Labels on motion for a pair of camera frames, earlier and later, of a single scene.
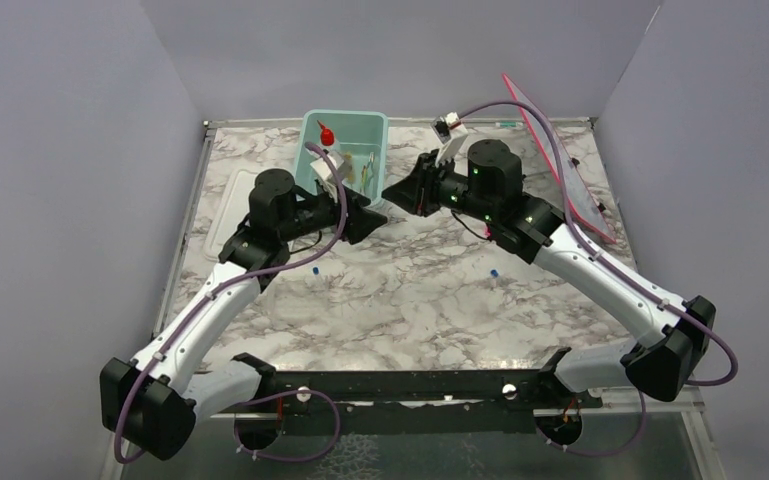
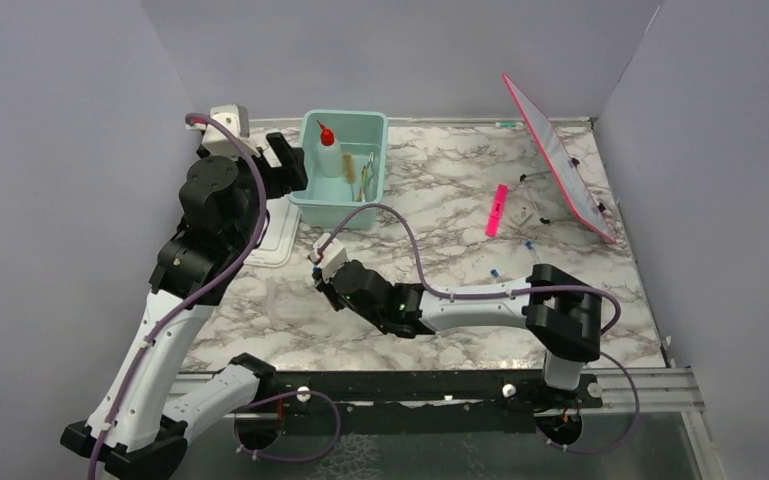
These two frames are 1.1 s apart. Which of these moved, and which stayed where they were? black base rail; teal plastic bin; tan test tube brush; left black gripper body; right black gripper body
Moved: left black gripper body; right black gripper body
Stayed: teal plastic bin; tan test tube brush; black base rail
